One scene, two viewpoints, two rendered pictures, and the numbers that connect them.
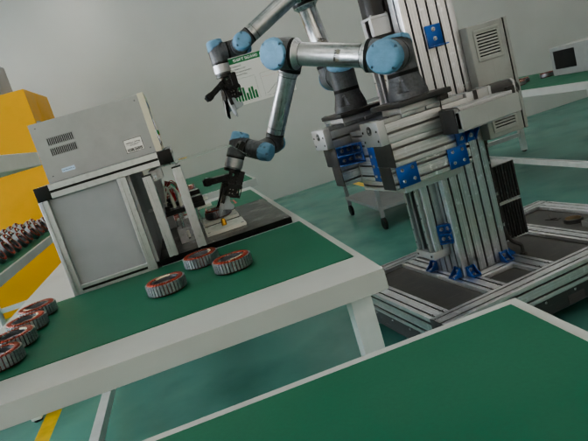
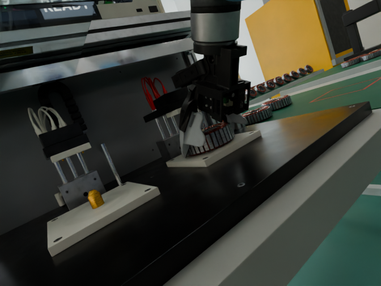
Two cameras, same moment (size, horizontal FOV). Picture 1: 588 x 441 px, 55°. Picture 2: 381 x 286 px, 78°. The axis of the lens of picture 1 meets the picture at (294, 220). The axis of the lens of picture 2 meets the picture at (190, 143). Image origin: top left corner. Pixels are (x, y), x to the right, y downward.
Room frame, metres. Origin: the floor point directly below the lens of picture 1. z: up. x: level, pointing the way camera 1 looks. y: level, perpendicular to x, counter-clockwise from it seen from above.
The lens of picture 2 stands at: (2.12, -0.15, 0.87)
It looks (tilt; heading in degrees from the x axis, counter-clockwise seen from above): 7 degrees down; 68
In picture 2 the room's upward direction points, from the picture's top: 21 degrees counter-clockwise
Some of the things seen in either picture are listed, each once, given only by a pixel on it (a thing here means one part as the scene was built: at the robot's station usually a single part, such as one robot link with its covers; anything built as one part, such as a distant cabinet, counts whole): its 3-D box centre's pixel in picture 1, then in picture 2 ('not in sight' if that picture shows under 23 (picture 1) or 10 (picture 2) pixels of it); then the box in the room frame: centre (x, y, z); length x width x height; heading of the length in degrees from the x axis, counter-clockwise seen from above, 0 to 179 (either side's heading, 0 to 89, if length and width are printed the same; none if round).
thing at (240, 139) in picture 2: (220, 217); (211, 149); (2.34, 0.29, 0.78); 0.15 x 0.15 x 0.01; 9
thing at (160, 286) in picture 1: (166, 284); not in sight; (1.51, 0.39, 0.77); 0.11 x 0.11 x 0.04
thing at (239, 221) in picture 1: (225, 226); (100, 209); (2.10, 0.25, 0.78); 0.15 x 0.15 x 0.01; 9
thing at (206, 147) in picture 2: (218, 212); (207, 138); (2.34, 0.29, 0.80); 0.11 x 0.11 x 0.04
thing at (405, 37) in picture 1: (397, 52); not in sight; (2.13, -0.54, 1.20); 0.13 x 0.12 x 0.14; 151
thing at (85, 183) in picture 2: (185, 233); (82, 189); (2.07, 0.40, 0.80); 0.07 x 0.05 x 0.06; 9
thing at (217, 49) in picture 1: (217, 52); not in sight; (2.66, 0.11, 1.45); 0.09 x 0.08 x 0.11; 99
